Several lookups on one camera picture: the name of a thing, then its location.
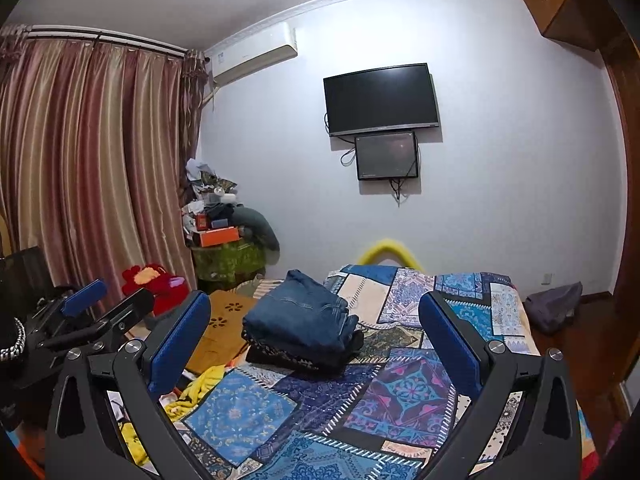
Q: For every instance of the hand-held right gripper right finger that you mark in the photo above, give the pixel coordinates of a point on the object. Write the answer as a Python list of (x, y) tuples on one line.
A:
[(450, 345)]

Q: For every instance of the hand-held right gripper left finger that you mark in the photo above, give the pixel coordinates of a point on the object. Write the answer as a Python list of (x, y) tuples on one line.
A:
[(180, 340)]

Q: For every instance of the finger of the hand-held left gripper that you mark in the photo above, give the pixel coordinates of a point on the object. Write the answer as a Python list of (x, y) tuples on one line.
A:
[(85, 296), (130, 310)]

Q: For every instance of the blue jeans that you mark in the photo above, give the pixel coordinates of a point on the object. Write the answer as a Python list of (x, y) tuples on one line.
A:
[(295, 315)]

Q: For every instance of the red plush toy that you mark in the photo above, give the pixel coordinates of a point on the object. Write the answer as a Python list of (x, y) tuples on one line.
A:
[(155, 282)]

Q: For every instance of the brown mat with flower cutouts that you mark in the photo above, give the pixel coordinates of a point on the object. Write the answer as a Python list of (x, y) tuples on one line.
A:
[(220, 330)]

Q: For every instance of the yellow cloth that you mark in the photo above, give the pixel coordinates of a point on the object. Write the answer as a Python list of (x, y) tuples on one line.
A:
[(205, 380)]

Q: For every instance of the patchwork blanket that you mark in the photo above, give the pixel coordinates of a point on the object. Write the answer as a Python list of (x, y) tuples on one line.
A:
[(400, 400)]

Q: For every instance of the green covered cabinet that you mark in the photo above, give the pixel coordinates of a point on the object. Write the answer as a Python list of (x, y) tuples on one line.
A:
[(225, 262)]

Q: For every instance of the black cloth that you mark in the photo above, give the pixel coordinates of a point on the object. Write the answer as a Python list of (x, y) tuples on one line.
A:
[(352, 342)]

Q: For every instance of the grey bag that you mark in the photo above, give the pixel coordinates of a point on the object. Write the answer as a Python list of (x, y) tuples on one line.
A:
[(552, 307)]

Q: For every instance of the orange box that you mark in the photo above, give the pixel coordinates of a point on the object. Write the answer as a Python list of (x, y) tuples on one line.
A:
[(220, 236)]

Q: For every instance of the pink striped curtain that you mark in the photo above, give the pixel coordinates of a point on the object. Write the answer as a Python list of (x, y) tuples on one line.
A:
[(90, 160)]

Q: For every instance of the pile of assorted clutter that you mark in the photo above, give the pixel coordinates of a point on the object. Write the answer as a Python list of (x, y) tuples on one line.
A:
[(205, 195)]

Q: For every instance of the air conditioner pipe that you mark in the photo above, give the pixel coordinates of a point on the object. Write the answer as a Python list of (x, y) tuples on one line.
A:
[(214, 97)]

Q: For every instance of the curtain rod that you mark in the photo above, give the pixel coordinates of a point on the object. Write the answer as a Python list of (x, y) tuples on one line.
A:
[(125, 41)]

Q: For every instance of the white air conditioner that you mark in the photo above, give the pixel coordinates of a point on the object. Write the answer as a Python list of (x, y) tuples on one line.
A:
[(250, 57)]

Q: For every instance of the white wall socket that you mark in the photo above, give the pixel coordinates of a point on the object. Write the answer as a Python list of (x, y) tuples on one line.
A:
[(548, 278)]

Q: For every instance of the small black wall monitor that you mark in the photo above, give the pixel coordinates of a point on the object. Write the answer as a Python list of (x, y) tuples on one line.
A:
[(386, 155)]

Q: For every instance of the wooden door frame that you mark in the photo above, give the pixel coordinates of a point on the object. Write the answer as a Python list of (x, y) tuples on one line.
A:
[(627, 210)]

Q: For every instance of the black wall television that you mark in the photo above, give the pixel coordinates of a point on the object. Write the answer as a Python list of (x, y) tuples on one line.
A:
[(380, 100)]

